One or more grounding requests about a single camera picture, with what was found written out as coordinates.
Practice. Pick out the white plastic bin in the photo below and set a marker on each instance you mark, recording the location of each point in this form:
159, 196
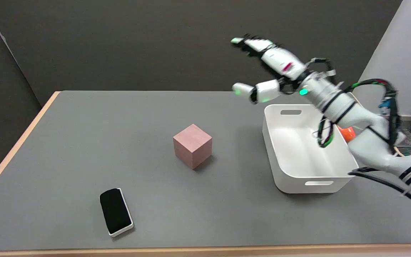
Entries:
305, 153

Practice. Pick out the orange plastic toy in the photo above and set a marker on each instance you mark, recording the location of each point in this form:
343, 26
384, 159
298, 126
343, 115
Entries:
347, 133

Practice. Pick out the pink wooden cube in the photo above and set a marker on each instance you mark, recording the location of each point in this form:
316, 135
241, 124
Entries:
192, 145

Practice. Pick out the black and white eraser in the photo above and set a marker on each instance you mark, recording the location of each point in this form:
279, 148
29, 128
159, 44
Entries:
115, 212

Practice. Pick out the metal floor vent grille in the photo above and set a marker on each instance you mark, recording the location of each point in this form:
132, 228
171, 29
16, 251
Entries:
410, 150

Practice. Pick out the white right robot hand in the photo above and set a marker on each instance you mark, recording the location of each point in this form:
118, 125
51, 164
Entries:
277, 60

